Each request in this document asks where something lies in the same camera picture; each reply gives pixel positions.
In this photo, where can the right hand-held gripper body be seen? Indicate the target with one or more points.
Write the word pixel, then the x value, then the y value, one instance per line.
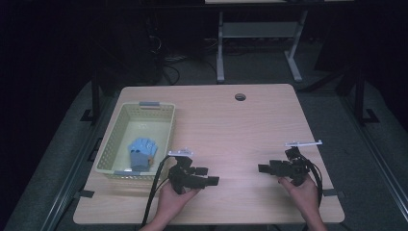
pixel 296 170

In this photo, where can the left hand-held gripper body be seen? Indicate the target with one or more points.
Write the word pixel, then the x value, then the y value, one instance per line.
pixel 183 178

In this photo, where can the blue glove with dark dots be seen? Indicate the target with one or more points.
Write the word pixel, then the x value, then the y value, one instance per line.
pixel 141 152

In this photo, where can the pale yellow plastic basket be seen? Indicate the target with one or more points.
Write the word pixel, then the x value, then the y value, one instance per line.
pixel 150 123

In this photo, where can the person's right hand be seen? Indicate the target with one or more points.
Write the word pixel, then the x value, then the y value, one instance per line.
pixel 303 195

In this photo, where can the person's left hand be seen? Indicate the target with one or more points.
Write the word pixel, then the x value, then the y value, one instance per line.
pixel 174 203

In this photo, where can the aluminium floor rail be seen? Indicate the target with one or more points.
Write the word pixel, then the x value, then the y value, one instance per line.
pixel 378 166
pixel 73 173

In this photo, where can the black metal stand post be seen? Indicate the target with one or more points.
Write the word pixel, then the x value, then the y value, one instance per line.
pixel 95 96
pixel 361 96

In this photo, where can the white metal table frame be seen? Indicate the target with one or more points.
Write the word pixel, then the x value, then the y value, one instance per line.
pixel 256 29

